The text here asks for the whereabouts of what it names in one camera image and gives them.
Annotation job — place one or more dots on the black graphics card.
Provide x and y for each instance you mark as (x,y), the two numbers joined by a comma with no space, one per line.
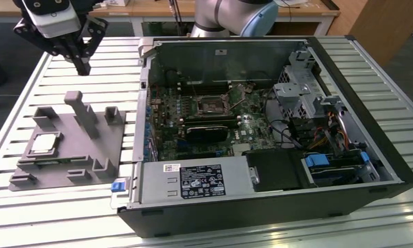
(206,134)

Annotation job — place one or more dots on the blue case latch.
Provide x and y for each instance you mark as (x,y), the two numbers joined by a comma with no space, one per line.
(118,187)

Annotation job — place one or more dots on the green motherboard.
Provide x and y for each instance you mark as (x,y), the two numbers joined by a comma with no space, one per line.
(254,131)

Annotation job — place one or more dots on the empty black RAM slots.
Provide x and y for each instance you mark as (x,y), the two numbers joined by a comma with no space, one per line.
(198,90)

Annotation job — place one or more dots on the blue disk carrier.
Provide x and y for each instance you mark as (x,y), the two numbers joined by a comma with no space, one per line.
(316,160)

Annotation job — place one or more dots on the wooden cabinet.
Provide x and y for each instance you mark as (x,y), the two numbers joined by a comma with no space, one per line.
(381,25)

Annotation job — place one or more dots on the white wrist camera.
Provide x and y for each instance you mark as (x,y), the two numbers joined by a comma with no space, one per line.
(50,20)

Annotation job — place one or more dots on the white box with print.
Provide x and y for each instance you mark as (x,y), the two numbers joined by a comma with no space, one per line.
(118,2)

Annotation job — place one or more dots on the silver chipset heatsink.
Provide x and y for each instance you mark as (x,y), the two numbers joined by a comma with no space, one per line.
(242,149)

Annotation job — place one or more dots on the small blue clip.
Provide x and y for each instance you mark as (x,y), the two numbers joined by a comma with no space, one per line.
(364,157)

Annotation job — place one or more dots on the wooden desk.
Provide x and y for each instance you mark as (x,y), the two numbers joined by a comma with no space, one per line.
(316,13)

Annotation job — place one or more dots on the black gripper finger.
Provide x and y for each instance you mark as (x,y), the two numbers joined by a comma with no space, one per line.
(97,31)
(30,33)

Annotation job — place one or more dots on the CPU socket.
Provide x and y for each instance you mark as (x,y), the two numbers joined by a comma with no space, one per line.
(210,106)

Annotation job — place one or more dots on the black fan shroud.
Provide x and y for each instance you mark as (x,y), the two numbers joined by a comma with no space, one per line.
(274,170)

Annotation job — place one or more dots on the metal drive cage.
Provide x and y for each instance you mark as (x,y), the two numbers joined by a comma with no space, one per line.
(296,98)

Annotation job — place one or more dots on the silver CPU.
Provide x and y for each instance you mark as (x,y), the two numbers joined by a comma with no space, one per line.
(44,144)

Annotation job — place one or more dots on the grey power supply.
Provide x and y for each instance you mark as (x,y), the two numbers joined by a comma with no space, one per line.
(157,180)

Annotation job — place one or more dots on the disk bay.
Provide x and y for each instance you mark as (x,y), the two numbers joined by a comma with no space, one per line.
(333,173)

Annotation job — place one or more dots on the black PC case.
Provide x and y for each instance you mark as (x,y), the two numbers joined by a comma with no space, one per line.
(226,219)

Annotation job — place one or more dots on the green RAM stick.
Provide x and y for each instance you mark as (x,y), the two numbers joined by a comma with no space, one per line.
(53,161)

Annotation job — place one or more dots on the grey parts rack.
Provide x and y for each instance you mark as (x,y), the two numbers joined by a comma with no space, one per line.
(74,155)

